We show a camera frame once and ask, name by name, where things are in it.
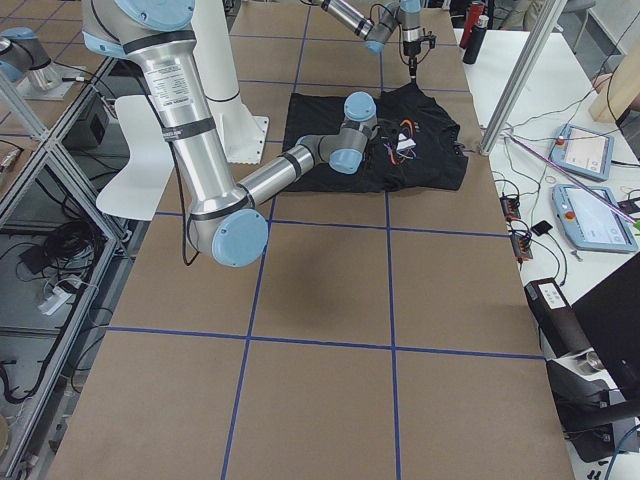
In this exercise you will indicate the white chair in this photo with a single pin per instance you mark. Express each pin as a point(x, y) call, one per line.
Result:
point(135, 192)

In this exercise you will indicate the black water bottle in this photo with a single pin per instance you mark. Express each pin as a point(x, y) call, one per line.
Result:
point(475, 40)

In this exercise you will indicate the black printed t-shirt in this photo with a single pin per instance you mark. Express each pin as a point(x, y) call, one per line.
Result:
point(416, 146)

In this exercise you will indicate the brown paper table cover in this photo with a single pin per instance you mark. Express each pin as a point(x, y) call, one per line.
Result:
point(381, 336)

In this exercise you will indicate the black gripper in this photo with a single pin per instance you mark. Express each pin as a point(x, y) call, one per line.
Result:
point(411, 49)

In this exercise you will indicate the near blue teach pendant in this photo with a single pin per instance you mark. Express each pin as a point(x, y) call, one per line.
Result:
point(588, 224)

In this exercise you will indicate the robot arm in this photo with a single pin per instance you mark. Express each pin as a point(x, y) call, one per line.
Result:
point(402, 16)
point(222, 222)

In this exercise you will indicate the aluminium frame post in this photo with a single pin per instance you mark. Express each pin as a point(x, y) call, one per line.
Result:
point(527, 59)

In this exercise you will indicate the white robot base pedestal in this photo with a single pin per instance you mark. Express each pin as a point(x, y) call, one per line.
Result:
point(242, 134)

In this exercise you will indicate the black box device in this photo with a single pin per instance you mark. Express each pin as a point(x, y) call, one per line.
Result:
point(555, 317)

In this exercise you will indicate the reacher grabber stick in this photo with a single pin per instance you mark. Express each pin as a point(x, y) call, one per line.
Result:
point(576, 182)

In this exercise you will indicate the black monitor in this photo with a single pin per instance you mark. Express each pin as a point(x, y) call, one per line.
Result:
point(609, 316)

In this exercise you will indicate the blue teach pendant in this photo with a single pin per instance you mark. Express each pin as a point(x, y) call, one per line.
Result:
point(588, 224)
point(584, 152)

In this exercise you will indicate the red water bottle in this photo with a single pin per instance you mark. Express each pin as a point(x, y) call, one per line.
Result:
point(475, 10)

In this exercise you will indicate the far blue teach pendant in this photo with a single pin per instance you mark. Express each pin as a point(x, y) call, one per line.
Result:
point(584, 152)

